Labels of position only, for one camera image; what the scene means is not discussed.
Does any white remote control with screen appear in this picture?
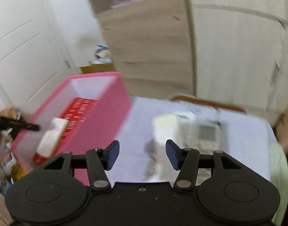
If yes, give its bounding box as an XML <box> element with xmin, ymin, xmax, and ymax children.
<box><xmin>153</xmin><ymin>112</ymin><xmax>227</xmax><ymax>148</ymax></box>

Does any white power bank with label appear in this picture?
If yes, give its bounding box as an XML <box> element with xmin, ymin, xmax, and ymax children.
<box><xmin>36</xmin><ymin>117</ymin><xmax>69</xmax><ymax>158</ymax></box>

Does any pink cardboard box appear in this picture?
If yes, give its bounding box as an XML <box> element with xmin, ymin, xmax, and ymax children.
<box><xmin>11</xmin><ymin>71</ymin><xmax>132</xmax><ymax>172</ymax></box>

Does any red glasses-print sheet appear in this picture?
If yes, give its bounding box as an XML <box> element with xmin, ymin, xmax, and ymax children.
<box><xmin>33</xmin><ymin>97</ymin><xmax>98</xmax><ymax>165</ymax></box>

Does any white patterned table cover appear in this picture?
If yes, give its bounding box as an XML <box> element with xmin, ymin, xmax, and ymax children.
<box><xmin>107</xmin><ymin>97</ymin><xmax>271</xmax><ymax>183</ymax></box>

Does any white door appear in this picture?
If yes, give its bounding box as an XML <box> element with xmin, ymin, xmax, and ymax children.
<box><xmin>0</xmin><ymin>0</ymin><xmax>78</xmax><ymax>114</ymax></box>

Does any brown cardboard box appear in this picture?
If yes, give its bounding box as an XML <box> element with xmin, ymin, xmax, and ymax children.
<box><xmin>80</xmin><ymin>63</ymin><xmax>117</xmax><ymax>74</ymax></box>

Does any mint green cloth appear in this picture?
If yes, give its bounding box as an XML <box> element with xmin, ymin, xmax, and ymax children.
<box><xmin>269</xmin><ymin>143</ymin><xmax>288</xmax><ymax>225</ymax></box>

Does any white wardrobe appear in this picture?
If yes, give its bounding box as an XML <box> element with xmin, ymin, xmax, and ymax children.
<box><xmin>187</xmin><ymin>0</ymin><xmax>288</xmax><ymax>123</ymax></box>

